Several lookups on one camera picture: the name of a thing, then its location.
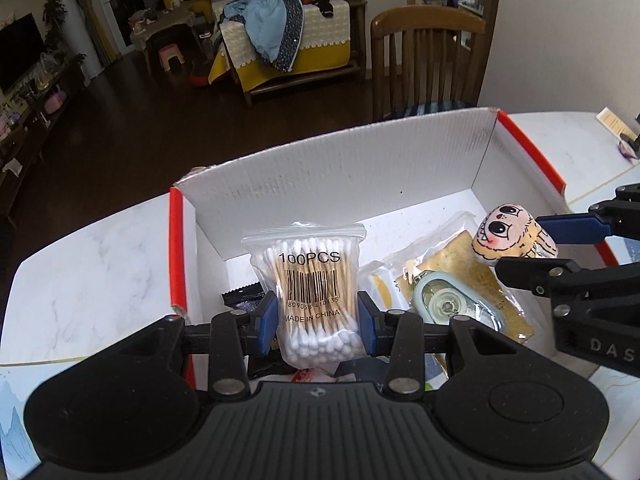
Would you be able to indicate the beige paper card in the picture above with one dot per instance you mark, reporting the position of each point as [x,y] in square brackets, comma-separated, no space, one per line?
[615,121]

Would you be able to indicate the white cardboard box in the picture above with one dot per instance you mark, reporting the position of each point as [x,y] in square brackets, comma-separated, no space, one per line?
[350,185]

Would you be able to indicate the clear plastic packet yellow card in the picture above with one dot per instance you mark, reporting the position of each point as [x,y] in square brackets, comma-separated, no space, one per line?
[452,257]

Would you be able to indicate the dark dotted cloth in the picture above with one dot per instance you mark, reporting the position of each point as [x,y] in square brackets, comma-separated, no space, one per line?
[295,40]

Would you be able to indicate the cream yellow sofa blanket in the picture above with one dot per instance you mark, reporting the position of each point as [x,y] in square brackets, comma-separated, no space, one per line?
[320,35]

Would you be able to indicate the pink stool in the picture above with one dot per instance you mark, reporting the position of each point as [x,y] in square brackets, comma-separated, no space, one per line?
[172,52]

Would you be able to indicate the red slippers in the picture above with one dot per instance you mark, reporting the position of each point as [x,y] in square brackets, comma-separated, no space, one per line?
[196,80]

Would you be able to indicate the dark television cabinet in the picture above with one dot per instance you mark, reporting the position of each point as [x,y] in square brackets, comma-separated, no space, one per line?
[40,135]

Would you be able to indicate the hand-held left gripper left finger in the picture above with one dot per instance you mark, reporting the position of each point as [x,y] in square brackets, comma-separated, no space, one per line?
[267,325]

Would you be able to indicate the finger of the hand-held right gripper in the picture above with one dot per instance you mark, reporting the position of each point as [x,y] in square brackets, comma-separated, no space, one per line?
[530,272]
[570,227]

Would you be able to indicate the pale blue correction tape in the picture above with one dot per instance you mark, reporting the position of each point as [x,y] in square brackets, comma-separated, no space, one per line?
[450,300]

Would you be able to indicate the wooden coffee table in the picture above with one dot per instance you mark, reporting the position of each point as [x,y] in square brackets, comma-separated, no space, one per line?
[165,22]

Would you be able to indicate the white standing air conditioner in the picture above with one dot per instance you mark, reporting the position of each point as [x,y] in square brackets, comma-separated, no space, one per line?
[75,20]

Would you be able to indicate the yellow white packet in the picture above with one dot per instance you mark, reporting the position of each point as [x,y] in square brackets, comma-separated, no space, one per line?
[385,290]

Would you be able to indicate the wooden sofa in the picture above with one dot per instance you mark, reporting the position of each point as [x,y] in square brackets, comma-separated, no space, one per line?
[350,20]

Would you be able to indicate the black socks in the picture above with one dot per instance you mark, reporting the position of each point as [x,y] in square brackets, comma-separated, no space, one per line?
[324,6]

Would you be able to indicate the light blue clothes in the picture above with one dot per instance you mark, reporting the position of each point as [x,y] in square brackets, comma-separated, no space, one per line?
[260,20]

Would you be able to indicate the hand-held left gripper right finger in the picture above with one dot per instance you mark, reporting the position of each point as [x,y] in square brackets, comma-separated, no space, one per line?
[365,327]

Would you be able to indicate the round cartoon face toy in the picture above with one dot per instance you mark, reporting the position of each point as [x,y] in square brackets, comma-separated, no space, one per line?
[505,232]

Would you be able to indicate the cotton swab bag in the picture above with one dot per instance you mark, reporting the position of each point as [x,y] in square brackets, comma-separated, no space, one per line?
[310,280]

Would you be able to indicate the pink plush toy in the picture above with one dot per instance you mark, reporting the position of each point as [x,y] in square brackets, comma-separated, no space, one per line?
[55,101]

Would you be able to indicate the wooden chair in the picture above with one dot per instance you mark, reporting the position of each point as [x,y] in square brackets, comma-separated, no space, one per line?
[425,20]

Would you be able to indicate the green houseplant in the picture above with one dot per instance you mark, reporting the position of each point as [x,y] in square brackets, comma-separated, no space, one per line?
[54,12]

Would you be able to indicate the red white candy wrapper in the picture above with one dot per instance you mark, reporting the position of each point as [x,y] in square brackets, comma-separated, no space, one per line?
[307,375]

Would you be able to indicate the small purple item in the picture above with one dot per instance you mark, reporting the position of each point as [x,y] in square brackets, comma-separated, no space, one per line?
[629,147]

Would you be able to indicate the black television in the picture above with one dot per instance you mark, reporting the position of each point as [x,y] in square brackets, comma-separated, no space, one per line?
[20,50]

